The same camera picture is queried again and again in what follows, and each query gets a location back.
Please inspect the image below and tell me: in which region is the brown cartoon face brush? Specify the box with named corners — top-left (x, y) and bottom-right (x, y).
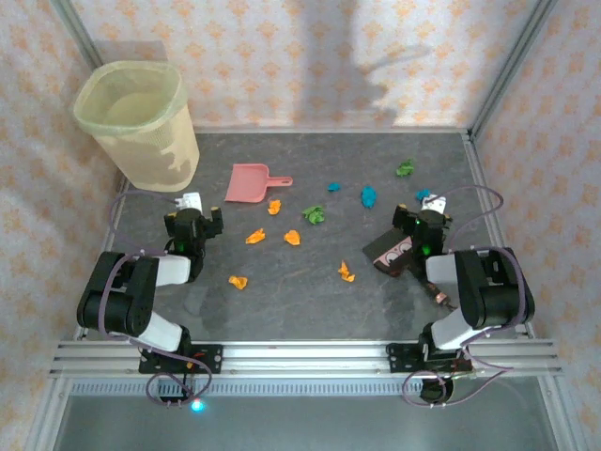
top-left (362, 227), bottom-right (451, 307)

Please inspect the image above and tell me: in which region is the pink plastic dustpan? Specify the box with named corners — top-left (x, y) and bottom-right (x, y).
top-left (223, 162), bottom-right (294, 205)

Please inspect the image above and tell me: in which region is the beige mesh trash bin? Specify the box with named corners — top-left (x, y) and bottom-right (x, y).
top-left (72, 59), bottom-right (201, 193)

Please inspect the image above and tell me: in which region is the translucent yellow bin liner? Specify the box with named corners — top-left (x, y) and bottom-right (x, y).
top-left (72, 59), bottom-right (191, 145)

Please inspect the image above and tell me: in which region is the black round device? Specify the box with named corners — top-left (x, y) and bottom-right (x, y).
top-left (420, 375), bottom-right (459, 406)

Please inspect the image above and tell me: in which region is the black controller box with light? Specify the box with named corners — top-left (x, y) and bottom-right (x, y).
top-left (157, 375), bottom-right (210, 414)

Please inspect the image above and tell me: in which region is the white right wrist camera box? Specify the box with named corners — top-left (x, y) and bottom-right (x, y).
top-left (421, 193), bottom-right (447, 215)

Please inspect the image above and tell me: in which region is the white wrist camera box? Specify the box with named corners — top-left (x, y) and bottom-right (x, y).
top-left (421, 193), bottom-right (447, 215)
top-left (174, 191), bottom-right (204, 213)

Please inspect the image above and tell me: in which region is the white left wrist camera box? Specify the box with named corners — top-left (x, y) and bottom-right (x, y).
top-left (174, 191), bottom-right (204, 213)

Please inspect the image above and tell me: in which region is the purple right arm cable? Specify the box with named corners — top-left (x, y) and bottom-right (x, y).
top-left (402, 185), bottom-right (536, 410)

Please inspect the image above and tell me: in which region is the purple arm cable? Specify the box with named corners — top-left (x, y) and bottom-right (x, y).
top-left (402, 185), bottom-right (536, 410)
top-left (100, 189), bottom-right (213, 411)

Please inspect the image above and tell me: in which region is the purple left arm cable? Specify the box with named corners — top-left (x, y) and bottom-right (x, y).
top-left (100, 189), bottom-right (213, 411)

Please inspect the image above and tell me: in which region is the aluminium table edge rail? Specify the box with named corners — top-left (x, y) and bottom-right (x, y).
top-left (461, 130), bottom-right (536, 339)
top-left (72, 178), bottom-right (131, 342)

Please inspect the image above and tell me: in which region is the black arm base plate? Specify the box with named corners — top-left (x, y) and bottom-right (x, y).
top-left (385, 342), bottom-right (475, 375)
top-left (138, 344), bottom-right (223, 375)

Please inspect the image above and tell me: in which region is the aluminium mounting rail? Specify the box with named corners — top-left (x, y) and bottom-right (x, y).
top-left (49, 340), bottom-right (563, 378)

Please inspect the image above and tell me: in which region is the aluminium frame post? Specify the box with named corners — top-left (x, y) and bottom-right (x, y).
top-left (468, 0), bottom-right (561, 137)
top-left (49, 0), bottom-right (107, 71)

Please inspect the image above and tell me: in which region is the grey slotted cable duct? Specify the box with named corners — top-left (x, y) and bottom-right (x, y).
top-left (65, 379), bottom-right (550, 399)

